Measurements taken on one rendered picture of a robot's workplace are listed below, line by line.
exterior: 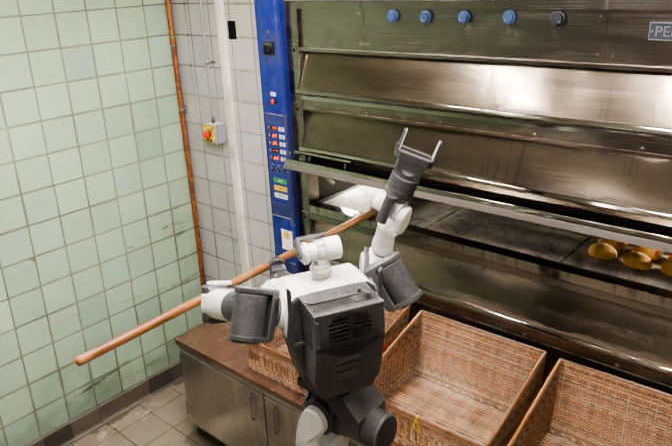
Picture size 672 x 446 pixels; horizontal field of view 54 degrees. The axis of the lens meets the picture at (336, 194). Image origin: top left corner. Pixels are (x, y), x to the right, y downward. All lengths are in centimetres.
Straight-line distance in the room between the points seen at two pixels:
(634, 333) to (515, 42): 106
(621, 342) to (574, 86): 88
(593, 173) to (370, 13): 104
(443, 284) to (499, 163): 59
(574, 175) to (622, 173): 15
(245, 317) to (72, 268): 180
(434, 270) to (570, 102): 91
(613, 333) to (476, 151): 79
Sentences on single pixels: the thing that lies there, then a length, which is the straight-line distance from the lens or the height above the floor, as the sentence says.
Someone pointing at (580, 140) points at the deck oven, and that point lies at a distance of 230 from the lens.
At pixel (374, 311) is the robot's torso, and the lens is 175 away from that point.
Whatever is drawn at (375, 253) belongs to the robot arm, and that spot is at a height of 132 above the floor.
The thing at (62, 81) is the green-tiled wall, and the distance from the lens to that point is 330.
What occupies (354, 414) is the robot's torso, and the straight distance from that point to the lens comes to 194.
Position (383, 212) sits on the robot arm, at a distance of 200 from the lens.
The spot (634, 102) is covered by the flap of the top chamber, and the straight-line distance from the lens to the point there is 221.
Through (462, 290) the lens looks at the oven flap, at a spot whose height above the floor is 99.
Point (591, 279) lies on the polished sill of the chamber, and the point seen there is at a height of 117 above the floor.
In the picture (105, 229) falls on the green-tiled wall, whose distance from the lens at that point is 351.
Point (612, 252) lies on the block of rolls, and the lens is 257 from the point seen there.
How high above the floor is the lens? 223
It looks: 19 degrees down
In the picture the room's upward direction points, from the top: 3 degrees counter-clockwise
